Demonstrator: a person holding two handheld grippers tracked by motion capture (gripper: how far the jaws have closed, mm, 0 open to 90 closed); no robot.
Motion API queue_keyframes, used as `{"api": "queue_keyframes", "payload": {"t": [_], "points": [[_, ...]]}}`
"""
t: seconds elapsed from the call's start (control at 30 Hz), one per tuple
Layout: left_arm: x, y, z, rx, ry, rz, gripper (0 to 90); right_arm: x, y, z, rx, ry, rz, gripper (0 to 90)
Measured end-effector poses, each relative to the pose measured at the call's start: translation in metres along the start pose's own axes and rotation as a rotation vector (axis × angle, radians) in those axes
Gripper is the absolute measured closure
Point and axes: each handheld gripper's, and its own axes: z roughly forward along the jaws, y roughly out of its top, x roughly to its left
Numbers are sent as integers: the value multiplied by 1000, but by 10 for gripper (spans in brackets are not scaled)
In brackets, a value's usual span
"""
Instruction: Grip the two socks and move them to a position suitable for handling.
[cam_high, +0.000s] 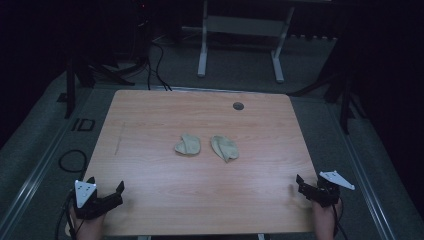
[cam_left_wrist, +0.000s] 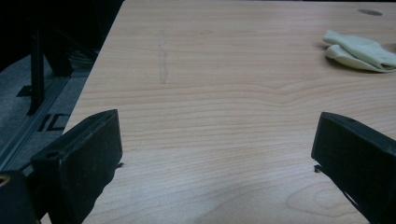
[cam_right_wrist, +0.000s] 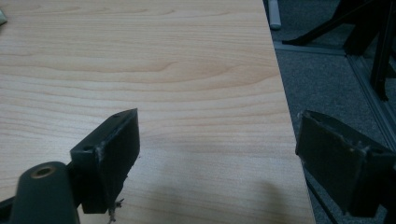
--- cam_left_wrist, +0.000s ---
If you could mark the light green sock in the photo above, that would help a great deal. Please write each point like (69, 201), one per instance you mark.
(361, 46)
(345, 59)

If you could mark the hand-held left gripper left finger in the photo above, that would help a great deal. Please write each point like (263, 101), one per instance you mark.
(81, 168)

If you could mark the black metal stand post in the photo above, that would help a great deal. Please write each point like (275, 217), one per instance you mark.
(36, 71)

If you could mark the grey metal floor rail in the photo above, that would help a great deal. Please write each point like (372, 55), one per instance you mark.
(37, 115)

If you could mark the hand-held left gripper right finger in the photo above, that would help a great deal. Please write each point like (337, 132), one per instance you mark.
(361, 155)

